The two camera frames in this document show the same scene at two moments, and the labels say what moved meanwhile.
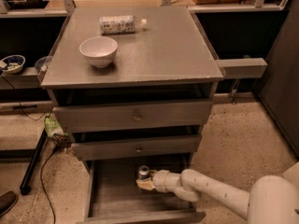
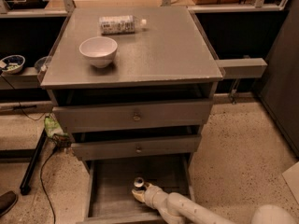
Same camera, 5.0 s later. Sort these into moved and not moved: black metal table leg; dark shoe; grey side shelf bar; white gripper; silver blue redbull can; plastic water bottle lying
Moved: white gripper; silver blue redbull can
Not moved: plastic water bottle lying; black metal table leg; grey side shelf bar; dark shoe
